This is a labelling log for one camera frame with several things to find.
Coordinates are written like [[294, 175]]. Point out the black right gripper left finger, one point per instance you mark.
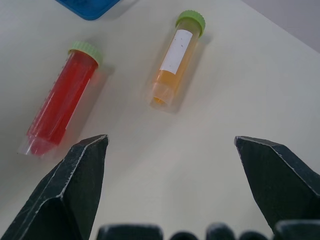
[[65, 190]]

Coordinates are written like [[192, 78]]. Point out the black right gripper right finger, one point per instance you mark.
[[280, 180]]

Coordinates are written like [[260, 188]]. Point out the orange liquid tube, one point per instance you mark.
[[175, 60]]

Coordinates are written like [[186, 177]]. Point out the blue tray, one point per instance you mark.
[[87, 7]]

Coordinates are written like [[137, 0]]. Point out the red liquid tube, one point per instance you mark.
[[61, 100]]

